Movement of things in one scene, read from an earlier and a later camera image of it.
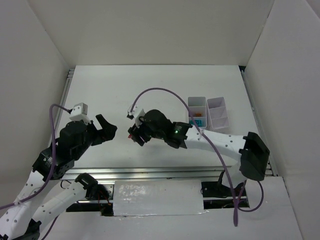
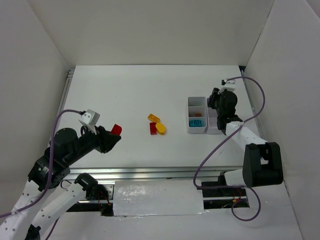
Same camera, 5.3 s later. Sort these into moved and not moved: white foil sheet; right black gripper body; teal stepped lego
Moved: right black gripper body
Not moved: white foil sheet; teal stepped lego
